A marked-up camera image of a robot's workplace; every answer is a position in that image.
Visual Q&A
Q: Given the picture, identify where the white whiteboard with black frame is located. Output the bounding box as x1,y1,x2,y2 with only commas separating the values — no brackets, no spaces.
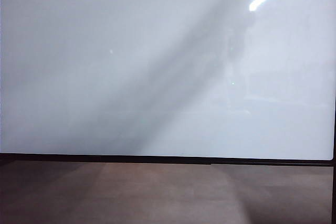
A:
0,0,336,167

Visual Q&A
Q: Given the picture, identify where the black whiteboard stand post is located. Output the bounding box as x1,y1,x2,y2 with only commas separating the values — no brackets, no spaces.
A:
331,165,336,224

